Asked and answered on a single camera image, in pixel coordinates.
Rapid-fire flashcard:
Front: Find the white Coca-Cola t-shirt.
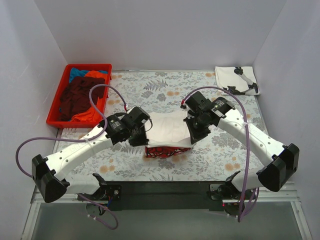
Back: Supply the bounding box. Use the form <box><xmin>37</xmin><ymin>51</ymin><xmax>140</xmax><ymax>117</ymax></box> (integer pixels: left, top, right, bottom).
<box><xmin>145</xmin><ymin>110</ymin><xmax>194</xmax><ymax>159</ymax></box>

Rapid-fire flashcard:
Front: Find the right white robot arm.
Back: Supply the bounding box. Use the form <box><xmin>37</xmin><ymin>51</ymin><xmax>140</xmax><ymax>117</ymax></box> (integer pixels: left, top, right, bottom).
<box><xmin>180</xmin><ymin>91</ymin><xmax>300</xmax><ymax>200</ymax></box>

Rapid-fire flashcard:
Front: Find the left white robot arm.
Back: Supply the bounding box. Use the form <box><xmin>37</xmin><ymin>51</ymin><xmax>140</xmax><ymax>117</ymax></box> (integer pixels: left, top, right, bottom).
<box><xmin>32</xmin><ymin>106</ymin><xmax>151</xmax><ymax>203</ymax></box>

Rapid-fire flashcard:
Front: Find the orange t-shirt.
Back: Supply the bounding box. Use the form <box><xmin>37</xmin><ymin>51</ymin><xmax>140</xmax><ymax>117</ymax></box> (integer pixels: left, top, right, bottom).
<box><xmin>70</xmin><ymin>70</ymin><xmax>109</xmax><ymax>124</ymax></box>

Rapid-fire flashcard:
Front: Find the folded white printed t-shirt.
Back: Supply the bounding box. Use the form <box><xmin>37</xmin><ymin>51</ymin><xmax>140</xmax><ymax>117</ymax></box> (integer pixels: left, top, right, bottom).
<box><xmin>214</xmin><ymin>66</ymin><xmax>260</xmax><ymax>96</ymax></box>

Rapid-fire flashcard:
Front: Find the maroon t-shirt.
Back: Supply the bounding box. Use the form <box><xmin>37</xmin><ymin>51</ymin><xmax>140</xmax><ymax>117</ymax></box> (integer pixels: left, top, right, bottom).
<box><xmin>58</xmin><ymin>76</ymin><xmax>105</xmax><ymax>123</ymax></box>

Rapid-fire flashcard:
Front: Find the blue t-shirt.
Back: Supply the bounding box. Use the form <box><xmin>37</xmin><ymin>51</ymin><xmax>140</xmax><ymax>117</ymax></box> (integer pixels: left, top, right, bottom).
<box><xmin>69</xmin><ymin>67</ymin><xmax>89</xmax><ymax>83</ymax></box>

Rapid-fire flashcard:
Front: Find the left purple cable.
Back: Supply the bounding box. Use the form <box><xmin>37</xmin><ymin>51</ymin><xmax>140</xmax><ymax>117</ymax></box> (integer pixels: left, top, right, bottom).
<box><xmin>15</xmin><ymin>84</ymin><xmax>130</xmax><ymax>230</ymax></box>

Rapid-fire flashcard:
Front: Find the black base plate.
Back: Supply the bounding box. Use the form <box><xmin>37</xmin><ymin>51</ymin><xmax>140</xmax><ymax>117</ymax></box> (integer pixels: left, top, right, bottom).
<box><xmin>109</xmin><ymin>181</ymin><xmax>240</xmax><ymax>216</ymax></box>

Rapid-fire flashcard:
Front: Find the aluminium frame rail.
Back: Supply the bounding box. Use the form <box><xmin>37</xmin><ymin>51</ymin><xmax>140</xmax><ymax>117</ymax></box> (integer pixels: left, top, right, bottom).
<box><xmin>31</xmin><ymin>181</ymin><xmax>301</xmax><ymax>204</ymax></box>

